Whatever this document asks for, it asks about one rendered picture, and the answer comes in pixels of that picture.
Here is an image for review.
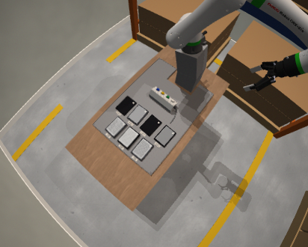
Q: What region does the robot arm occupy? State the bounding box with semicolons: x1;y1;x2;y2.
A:
166;0;308;77

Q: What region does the grey control panel with coloured keys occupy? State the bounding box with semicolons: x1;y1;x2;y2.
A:
149;87;178;113

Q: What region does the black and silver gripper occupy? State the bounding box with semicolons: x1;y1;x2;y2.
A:
243;60;287;91

